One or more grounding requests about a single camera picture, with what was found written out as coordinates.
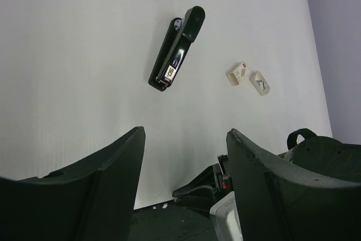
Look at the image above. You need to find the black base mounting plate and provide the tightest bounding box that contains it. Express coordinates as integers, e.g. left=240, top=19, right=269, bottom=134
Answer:
left=128, top=201, right=218, bottom=241

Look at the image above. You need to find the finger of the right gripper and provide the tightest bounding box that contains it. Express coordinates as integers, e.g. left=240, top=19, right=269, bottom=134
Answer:
left=172, top=155, right=234, bottom=218

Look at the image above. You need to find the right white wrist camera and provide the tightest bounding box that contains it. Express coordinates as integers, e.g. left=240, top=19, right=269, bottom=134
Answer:
left=209, top=191, right=243, bottom=241

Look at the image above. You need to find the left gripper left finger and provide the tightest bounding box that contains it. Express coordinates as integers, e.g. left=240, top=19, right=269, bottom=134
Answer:
left=1, top=126, right=146, bottom=240

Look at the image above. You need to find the black stapler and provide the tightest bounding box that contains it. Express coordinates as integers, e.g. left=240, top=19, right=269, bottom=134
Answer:
left=148, top=6, right=205, bottom=91

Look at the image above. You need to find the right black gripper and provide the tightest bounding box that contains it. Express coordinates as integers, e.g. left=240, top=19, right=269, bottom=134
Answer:
left=279, top=128, right=360, bottom=183

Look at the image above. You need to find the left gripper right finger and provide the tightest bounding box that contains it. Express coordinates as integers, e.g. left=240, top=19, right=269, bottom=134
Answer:
left=226, top=129, right=360, bottom=240

